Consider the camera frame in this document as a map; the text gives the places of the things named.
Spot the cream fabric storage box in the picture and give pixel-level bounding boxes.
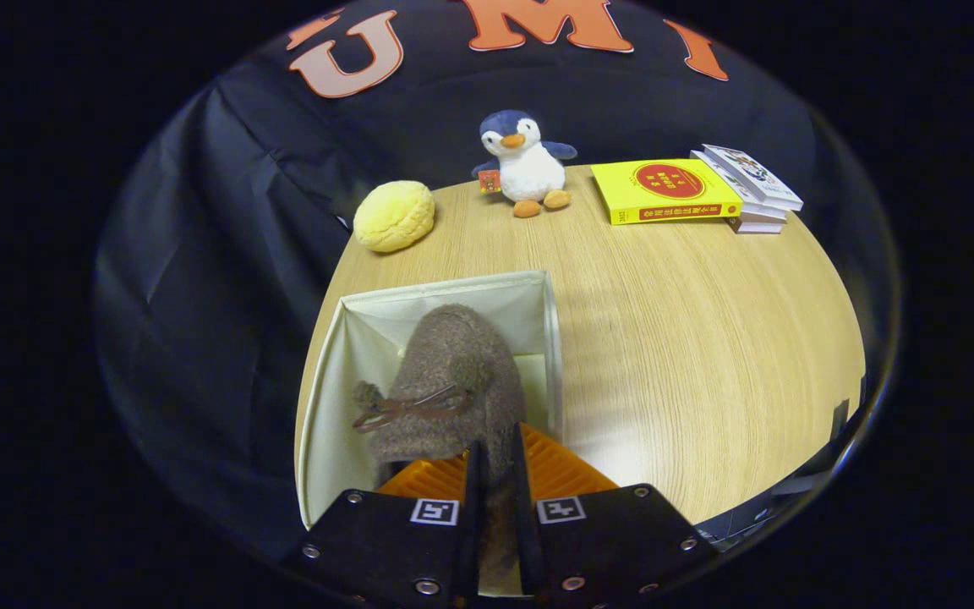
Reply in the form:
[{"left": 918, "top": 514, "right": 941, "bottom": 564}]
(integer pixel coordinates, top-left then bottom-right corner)
[{"left": 295, "top": 270, "right": 564, "bottom": 529}]

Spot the blue white penguin plush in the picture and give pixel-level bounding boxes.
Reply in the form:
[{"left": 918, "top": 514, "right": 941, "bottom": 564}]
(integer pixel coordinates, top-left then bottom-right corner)
[{"left": 471, "top": 110, "right": 579, "bottom": 219}]

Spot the yellow bun plush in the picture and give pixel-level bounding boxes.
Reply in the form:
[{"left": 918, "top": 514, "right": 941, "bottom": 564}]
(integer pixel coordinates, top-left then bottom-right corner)
[{"left": 353, "top": 180, "right": 436, "bottom": 254}]

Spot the yellow book red circle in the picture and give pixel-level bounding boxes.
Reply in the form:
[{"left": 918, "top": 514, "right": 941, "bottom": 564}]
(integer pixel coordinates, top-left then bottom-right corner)
[{"left": 591, "top": 159, "right": 744, "bottom": 226}]

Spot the brown fuzzy shoe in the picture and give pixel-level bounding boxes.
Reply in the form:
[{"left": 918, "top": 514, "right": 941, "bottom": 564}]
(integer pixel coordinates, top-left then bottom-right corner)
[{"left": 352, "top": 304, "right": 530, "bottom": 593}]

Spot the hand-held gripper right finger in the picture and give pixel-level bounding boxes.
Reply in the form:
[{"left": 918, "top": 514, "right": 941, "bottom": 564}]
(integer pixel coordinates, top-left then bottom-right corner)
[{"left": 512, "top": 423, "right": 718, "bottom": 605}]

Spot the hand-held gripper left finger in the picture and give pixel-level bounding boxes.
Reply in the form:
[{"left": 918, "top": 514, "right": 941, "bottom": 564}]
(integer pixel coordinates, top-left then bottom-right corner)
[{"left": 282, "top": 440, "right": 484, "bottom": 605}]

